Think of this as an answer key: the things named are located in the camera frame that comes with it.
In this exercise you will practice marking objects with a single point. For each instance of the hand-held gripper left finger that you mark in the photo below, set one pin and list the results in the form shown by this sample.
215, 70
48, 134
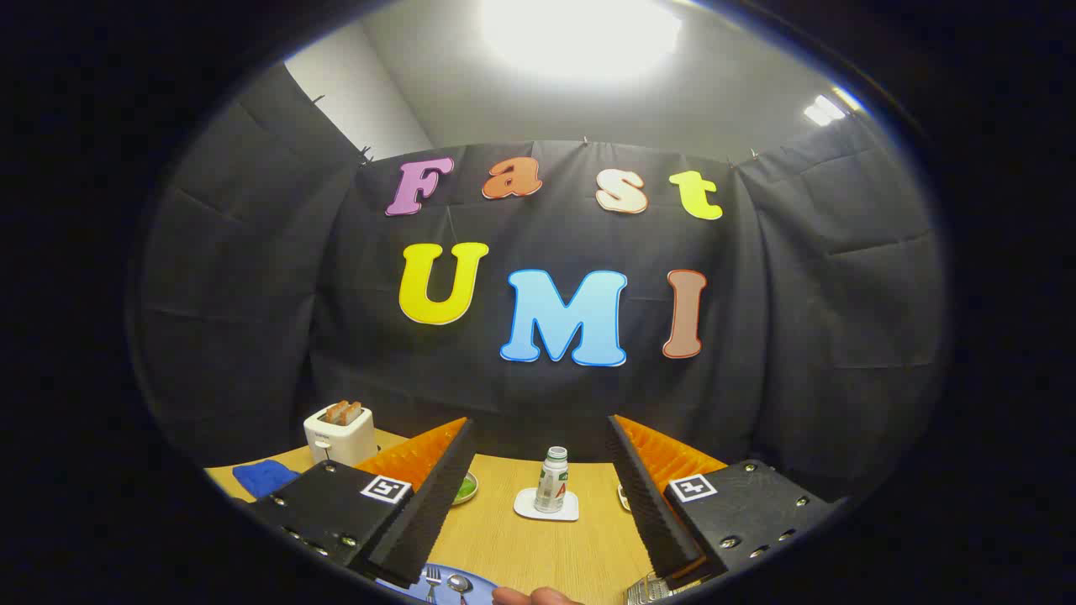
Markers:
437, 504

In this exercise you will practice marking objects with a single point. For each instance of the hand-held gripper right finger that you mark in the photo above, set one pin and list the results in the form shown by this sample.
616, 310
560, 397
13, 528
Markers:
647, 504

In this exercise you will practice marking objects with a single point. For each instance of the white sectioned snack tray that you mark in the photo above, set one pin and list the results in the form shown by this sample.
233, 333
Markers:
623, 497

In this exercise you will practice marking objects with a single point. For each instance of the plate of food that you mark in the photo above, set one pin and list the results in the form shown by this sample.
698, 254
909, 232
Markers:
466, 494

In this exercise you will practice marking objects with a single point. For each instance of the green lettuce leaf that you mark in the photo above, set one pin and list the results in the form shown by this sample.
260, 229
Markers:
465, 486

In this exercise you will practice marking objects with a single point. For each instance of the white square coaster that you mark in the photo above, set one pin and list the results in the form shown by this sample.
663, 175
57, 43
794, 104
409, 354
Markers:
525, 506

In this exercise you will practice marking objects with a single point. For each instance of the blue round plate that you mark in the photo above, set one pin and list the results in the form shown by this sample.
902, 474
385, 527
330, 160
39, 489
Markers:
483, 588

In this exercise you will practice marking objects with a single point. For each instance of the clear plastic bottle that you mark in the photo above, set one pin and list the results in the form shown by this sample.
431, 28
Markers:
551, 487

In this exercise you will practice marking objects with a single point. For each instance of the white toaster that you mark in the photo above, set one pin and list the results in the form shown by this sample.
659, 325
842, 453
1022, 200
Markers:
340, 441

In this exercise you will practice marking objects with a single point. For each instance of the toast slice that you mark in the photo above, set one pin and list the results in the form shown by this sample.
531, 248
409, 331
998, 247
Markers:
335, 412
354, 412

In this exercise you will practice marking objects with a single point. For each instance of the folded blue towel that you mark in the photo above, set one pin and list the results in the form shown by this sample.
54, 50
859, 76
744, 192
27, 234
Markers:
265, 477

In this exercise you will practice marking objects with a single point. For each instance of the small ceiling light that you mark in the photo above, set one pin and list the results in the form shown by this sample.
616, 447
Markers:
825, 109

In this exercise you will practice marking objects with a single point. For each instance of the large ceiling light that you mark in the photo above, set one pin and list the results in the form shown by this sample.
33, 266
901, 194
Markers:
580, 34

